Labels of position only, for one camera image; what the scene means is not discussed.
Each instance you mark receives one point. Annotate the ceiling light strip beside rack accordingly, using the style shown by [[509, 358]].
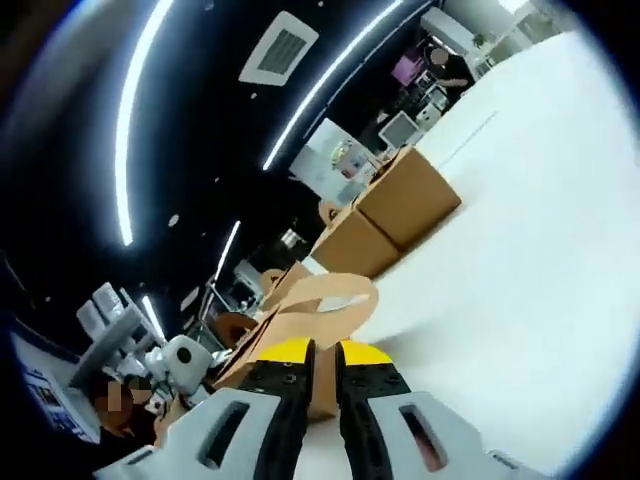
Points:
[[152, 317]]

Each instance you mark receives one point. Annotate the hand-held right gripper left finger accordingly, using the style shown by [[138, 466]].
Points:
[[225, 435]]

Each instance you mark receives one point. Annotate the wall poster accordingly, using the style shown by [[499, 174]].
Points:
[[50, 395]]

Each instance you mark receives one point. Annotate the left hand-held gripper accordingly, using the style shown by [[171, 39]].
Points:
[[187, 370]]

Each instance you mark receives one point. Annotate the white office chair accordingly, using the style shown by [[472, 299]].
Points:
[[400, 130]]

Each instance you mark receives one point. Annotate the small green potted plant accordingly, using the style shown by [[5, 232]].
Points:
[[482, 40]]

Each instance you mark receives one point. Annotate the long curved ceiling light strip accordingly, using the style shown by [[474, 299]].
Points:
[[325, 85]]

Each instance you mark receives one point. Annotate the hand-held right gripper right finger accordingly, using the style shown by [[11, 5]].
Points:
[[425, 440]]

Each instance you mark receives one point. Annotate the purple screen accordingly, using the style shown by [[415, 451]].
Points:
[[407, 70]]

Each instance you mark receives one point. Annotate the white display stand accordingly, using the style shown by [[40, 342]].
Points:
[[325, 155]]

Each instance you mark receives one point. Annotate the brown paper box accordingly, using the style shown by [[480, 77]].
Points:
[[295, 277], [410, 195], [350, 245], [345, 284]]

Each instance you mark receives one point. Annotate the white shelf rack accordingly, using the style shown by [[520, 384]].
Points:
[[115, 325]]

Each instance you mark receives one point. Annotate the short ceiling light strip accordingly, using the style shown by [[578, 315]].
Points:
[[227, 250]]

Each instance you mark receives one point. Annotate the white ceiling air vent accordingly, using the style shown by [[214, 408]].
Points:
[[278, 47]]

